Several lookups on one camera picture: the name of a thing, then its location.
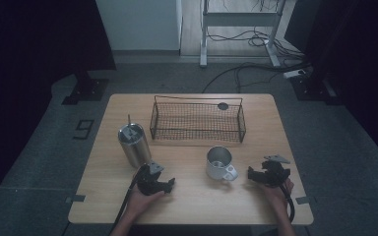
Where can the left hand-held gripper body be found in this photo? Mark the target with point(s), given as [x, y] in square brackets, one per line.
[148, 183]

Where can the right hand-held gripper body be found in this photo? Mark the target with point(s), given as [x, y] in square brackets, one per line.
[274, 173]

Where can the silver metal mug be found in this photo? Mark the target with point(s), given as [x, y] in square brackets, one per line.
[219, 164]

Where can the steel tumbler with straw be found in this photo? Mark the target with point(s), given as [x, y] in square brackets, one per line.
[134, 146]

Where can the person's left hand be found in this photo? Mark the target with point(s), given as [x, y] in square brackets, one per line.
[141, 201]

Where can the person's right hand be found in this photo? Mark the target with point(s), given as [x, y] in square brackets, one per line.
[277, 196]

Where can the grey tape piece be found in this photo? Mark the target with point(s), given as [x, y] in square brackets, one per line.
[76, 198]
[302, 200]

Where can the black round table grommet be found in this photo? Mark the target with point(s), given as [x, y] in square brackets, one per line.
[223, 106]

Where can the black stand base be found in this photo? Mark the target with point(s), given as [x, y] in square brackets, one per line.
[311, 88]
[87, 90]

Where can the white power strip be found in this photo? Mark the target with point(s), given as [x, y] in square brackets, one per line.
[293, 73]

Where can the black curtain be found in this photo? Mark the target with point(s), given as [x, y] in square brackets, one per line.
[357, 49]
[29, 49]

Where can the white cabinet panel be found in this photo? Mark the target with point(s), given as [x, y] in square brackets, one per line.
[141, 23]

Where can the white desk frame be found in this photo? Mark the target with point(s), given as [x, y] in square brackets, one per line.
[239, 19]

